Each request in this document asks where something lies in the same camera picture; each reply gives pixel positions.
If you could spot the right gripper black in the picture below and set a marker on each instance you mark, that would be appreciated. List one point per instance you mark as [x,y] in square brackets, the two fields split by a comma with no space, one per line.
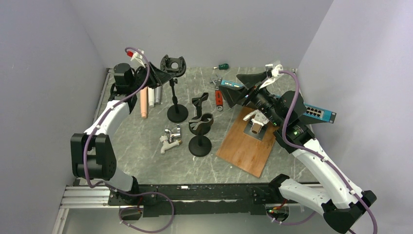
[233,95]

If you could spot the metal bracket on board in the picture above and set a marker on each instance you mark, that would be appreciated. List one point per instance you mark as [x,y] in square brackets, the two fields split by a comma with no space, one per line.
[256,124]

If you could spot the wooden board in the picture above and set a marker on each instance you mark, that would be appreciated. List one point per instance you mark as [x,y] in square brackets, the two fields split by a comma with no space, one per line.
[246,148]

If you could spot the chrome white faucet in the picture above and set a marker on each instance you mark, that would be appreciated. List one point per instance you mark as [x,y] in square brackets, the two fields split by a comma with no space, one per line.
[170,139]

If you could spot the white microphone with stand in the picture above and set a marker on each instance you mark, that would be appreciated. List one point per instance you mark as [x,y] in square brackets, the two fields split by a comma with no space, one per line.
[151,97]

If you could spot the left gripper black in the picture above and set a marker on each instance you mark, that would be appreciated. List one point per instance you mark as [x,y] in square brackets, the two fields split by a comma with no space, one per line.
[157,77]

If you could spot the green handled screwdriver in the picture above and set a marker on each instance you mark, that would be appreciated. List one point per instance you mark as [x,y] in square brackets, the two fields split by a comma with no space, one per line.
[223,66]

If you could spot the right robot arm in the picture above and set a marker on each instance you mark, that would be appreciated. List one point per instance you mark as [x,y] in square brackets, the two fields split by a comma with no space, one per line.
[342,203]

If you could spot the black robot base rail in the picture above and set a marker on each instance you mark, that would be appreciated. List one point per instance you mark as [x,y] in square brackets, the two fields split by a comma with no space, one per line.
[201,199]

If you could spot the blue network switch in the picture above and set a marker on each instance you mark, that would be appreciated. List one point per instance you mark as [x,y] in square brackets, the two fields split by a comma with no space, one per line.
[313,114]

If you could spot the grey handheld microphone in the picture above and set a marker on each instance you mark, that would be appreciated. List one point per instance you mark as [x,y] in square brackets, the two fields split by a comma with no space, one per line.
[158,95]

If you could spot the pink microphone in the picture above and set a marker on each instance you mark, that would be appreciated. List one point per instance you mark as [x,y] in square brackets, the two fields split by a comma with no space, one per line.
[144,103]

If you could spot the black front microphone stand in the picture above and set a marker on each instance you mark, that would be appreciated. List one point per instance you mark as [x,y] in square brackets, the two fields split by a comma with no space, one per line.
[200,145]

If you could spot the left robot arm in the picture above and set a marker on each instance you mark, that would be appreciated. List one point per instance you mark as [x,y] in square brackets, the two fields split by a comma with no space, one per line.
[93,157]

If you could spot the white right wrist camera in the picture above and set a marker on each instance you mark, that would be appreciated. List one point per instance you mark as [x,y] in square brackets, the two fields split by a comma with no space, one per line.
[273,73]

